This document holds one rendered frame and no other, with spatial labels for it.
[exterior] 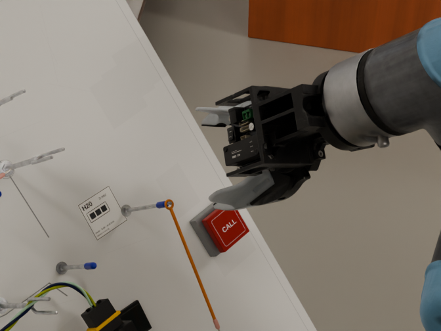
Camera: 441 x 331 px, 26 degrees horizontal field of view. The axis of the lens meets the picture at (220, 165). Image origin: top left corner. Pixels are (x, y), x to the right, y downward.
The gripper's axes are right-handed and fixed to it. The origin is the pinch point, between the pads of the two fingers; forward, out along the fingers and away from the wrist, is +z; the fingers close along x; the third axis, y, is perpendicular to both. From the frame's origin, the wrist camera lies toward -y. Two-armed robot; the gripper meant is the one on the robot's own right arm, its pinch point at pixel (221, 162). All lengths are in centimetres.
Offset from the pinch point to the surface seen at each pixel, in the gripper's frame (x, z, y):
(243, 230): 4.1, 19.7, -19.1
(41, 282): 7.9, 26.2, 7.4
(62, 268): 6.7, 25.3, 5.0
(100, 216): 0.7, 24.5, -0.7
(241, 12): -98, 166, -165
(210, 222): 2.9, 20.0, -14.2
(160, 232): 3.1, 24.0, -9.1
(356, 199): -17, 112, -147
